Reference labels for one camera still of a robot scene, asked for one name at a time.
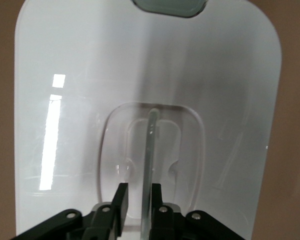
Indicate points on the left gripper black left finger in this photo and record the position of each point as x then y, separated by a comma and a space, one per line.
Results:
115, 215

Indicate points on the white box lid grey clips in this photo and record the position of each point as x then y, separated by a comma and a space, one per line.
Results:
150, 75

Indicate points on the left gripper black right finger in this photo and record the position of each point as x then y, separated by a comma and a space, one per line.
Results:
162, 220

